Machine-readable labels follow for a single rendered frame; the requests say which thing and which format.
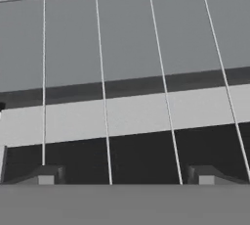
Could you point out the grey toaster oven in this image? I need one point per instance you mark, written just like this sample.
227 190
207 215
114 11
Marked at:
130 39

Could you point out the toaster oven door with glass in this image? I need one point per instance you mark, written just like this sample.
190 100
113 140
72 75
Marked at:
136 114

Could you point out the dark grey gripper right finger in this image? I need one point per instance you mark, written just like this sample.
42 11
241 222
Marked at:
203 174

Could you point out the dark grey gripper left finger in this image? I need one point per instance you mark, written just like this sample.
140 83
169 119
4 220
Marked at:
49 174

